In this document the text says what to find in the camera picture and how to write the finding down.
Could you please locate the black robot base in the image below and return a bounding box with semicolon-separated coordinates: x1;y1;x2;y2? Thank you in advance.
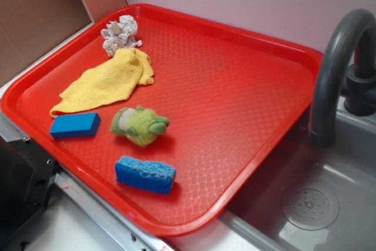
1;139;56;249

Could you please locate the crumpled white paper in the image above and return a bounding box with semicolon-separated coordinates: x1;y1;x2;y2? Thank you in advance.
100;15;143;57

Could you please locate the red plastic tray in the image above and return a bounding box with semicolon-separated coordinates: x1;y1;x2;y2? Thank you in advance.
1;4;322;237

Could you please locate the green plush toy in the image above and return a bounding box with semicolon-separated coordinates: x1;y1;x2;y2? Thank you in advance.
110;106;170;148

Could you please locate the blue sponge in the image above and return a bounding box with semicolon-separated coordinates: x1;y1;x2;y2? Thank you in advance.
115;156;176;195

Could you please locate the yellow knitted cloth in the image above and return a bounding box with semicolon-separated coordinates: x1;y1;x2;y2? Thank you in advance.
50;48;154;117

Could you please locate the blue rectangular block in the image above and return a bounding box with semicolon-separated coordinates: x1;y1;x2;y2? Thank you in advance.
49;112;101;139

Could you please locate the grey plastic sink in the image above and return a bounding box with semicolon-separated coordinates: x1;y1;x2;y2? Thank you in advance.
221;107;375;250

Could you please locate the grey curved faucet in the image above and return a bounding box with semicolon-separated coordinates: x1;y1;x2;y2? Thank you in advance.
308;9;375;148

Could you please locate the brown cardboard panel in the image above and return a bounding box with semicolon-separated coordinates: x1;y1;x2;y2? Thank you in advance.
1;0;127;86

